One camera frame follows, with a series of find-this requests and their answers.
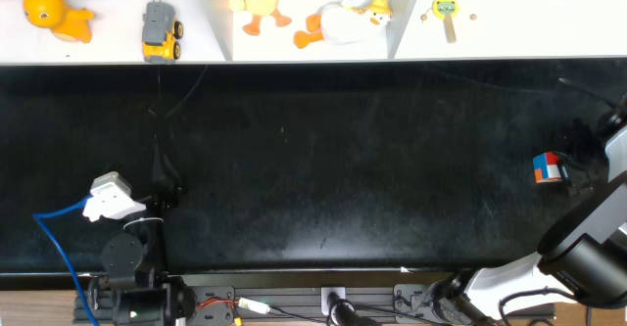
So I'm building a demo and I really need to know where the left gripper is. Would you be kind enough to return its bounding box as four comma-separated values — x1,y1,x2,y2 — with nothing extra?
139,142,185,215

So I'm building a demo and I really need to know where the grey and yellow toy truck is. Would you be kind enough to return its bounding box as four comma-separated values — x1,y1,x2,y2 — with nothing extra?
141,0,185,65

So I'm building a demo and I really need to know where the yellow rubber duck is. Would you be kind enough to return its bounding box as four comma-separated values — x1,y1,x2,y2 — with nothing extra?
22,0,96,44

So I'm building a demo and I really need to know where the yellow rattle drum toy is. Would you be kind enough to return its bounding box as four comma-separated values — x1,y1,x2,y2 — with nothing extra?
419,0,479,45

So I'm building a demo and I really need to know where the many-coloured puzzle cube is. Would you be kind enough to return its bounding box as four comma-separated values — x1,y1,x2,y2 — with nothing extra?
532,151,565,184

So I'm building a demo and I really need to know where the yellow plush duck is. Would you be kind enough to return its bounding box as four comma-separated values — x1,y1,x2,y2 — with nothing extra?
228,0,294,37

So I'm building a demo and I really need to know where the white plush duck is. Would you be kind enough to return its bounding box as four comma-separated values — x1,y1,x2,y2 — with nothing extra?
293,0,394,50

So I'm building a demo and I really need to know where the white shelf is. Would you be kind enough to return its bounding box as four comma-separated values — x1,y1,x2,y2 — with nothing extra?
0,0,627,67

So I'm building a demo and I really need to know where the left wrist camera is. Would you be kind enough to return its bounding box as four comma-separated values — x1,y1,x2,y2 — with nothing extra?
80,170,147,223

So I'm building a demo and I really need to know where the blue cable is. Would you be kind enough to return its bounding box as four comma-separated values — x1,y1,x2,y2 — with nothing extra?
31,196,102,326

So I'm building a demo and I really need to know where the mounting rail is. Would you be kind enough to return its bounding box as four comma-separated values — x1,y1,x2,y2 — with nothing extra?
72,284,557,326

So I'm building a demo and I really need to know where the black cable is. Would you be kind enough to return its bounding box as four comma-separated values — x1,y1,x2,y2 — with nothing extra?
498,76,627,320

